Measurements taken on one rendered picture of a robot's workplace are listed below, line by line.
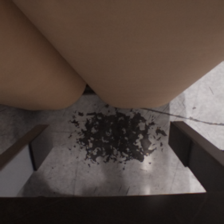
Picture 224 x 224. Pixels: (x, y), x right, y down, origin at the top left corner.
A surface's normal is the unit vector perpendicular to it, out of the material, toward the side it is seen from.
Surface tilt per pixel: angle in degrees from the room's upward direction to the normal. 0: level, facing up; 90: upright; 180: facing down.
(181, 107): 0
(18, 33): 90
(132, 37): 90
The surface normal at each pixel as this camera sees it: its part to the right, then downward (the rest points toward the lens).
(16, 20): 0.94, 0.32
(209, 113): -0.11, -0.12
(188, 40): 0.00, 0.99
